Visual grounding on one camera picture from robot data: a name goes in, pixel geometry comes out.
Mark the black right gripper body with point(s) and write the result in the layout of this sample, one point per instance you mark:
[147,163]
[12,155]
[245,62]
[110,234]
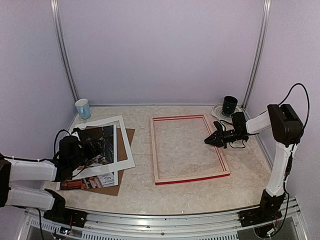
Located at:
[230,136]

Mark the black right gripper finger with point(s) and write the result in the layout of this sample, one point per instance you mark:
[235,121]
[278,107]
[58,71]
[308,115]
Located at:
[215,142]
[216,135]

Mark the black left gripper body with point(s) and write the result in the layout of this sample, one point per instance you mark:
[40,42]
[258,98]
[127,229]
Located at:
[77,161]

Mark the red wooden picture frame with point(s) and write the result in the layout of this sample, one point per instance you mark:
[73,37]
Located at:
[179,151]

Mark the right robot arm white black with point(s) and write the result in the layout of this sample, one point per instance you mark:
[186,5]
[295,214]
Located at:
[287,129]

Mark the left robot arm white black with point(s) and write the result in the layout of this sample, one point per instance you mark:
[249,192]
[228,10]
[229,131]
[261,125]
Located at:
[18,169]

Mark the cat photo print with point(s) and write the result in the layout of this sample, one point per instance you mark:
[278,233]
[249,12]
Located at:
[106,137]

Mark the white patterned plate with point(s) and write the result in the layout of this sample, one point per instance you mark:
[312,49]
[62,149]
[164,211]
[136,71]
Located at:
[217,112]

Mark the dark green cup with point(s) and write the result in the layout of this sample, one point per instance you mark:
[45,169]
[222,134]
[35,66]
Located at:
[229,105]

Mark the white mat board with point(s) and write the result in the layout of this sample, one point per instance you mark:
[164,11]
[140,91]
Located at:
[112,167]

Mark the light blue mug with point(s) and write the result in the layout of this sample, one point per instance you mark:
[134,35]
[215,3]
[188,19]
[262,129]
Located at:
[83,108]

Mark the brown backing cardboard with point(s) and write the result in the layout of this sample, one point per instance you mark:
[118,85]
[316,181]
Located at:
[110,190]

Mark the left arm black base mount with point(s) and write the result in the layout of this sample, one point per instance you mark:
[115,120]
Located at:
[67,216]

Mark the aluminium front rail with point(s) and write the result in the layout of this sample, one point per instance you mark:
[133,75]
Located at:
[221,225]

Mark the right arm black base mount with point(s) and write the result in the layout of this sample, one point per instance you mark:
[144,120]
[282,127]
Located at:
[256,216]

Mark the right aluminium corner post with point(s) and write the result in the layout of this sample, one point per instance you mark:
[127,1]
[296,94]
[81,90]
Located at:
[258,53]

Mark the aluminium corner post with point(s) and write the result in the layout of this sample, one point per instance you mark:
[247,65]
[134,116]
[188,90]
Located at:
[62,48]
[258,53]

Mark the left aluminium corner post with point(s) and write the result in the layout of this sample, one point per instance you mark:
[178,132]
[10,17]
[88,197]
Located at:
[62,48]

